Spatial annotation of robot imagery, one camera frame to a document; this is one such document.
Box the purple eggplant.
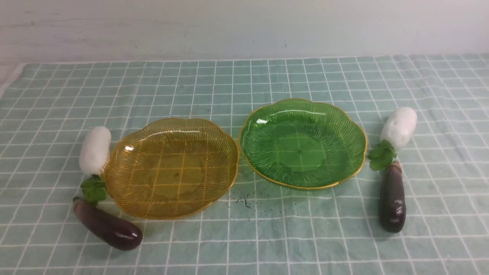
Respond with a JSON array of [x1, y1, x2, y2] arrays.
[[72, 196, 143, 251], [378, 161, 406, 233]]

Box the amber plastic plate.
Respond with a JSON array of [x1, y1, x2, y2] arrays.
[[101, 117, 240, 220]]

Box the white radish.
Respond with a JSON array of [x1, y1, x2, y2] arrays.
[[79, 126, 111, 206], [367, 107, 417, 171]]

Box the green plastic plate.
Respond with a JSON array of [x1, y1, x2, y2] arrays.
[[238, 99, 368, 190]]

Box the green checkered tablecloth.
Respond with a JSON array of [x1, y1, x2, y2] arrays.
[[0, 54, 489, 275]]

